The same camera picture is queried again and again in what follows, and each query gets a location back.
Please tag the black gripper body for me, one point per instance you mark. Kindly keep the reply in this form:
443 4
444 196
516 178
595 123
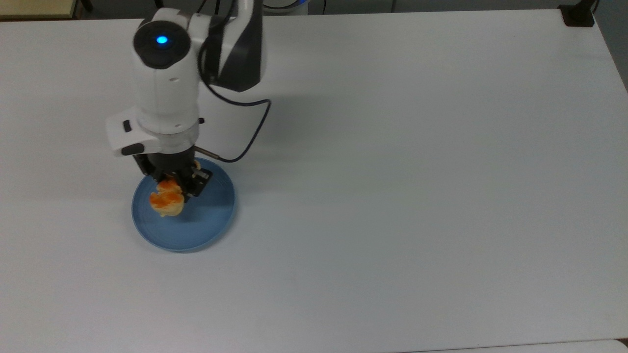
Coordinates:
167 164

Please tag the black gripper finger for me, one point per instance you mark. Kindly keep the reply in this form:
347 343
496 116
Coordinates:
156 176
197 182

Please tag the orange glazed bread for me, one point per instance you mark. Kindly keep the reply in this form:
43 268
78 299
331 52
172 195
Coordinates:
167 201

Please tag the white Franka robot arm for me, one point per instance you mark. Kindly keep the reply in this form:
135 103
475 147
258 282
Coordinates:
167 88

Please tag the blue round plate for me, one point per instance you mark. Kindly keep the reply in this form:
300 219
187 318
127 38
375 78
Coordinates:
206 225

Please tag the yellow wooden desk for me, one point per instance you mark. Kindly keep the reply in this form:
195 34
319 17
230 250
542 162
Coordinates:
34 7

